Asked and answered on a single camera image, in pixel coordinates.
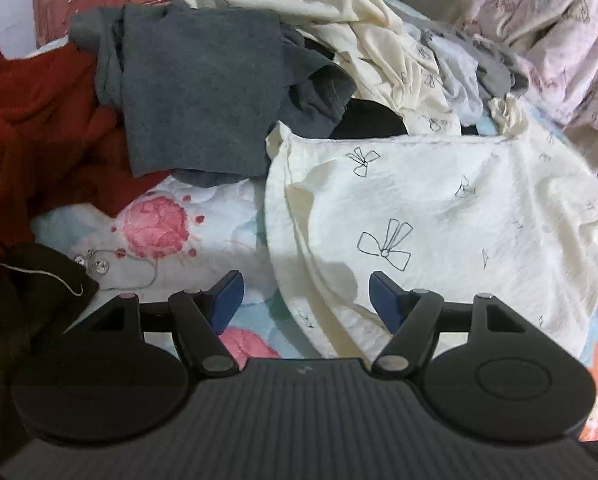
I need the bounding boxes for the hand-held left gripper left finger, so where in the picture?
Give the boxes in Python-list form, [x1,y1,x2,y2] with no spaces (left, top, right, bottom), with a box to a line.
[62,270,245,377]

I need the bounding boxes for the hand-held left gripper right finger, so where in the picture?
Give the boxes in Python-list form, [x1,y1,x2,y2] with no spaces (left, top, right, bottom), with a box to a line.
[369,270,534,377]

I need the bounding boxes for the cream bow-print dress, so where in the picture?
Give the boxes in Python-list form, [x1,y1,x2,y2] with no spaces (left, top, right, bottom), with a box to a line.
[265,95,598,361]

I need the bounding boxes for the floral bedspread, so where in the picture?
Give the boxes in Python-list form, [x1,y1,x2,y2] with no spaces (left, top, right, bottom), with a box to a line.
[29,95,598,446]

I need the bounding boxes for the black garment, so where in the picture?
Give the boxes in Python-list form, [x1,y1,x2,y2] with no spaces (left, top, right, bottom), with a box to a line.
[331,99,410,140]

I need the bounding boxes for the dark grey shirt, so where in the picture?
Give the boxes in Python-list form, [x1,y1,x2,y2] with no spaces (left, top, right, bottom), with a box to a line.
[69,2,357,188]

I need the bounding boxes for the dark brown garment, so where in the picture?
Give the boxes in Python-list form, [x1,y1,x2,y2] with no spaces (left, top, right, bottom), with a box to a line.
[0,242,100,461]

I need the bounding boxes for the light blue-grey garment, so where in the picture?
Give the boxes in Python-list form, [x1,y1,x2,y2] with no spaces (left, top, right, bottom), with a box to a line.
[419,27,484,126]

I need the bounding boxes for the grey garment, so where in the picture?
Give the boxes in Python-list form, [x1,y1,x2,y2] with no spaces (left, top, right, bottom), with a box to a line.
[394,0,530,98]

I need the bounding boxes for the red garment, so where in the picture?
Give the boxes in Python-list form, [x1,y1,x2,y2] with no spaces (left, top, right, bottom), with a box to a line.
[0,42,172,271]

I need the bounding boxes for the beige fabric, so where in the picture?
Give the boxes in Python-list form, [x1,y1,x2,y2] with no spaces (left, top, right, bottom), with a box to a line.
[564,125,598,196]

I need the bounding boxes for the crumpled cream bow-print garment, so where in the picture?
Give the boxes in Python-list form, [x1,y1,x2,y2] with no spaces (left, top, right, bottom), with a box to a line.
[159,0,462,136]

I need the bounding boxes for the pink printed quilt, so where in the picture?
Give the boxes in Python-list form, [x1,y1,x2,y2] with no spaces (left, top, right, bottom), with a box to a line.
[454,0,598,131]

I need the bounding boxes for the metal beads on thin cord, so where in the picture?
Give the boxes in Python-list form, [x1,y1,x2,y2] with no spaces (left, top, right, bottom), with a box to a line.
[74,245,162,293]

